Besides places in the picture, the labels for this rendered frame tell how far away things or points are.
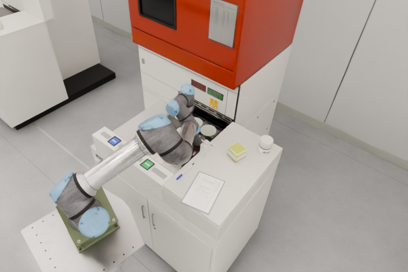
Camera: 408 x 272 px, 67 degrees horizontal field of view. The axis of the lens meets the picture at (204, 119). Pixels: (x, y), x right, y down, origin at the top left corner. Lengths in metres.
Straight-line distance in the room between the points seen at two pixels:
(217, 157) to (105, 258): 0.72
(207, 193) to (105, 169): 0.53
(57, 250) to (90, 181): 0.49
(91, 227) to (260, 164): 0.89
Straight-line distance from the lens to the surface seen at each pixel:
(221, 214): 1.48
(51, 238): 1.70
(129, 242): 1.59
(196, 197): 1.52
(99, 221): 1.31
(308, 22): 3.10
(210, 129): 1.93
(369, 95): 3.19
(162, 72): 2.13
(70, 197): 1.28
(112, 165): 1.23
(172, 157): 1.21
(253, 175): 1.63
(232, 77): 1.67
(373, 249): 2.84
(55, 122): 3.55
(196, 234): 1.67
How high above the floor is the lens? 2.22
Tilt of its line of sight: 42 degrees down
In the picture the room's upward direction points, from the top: 4 degrees clockwise
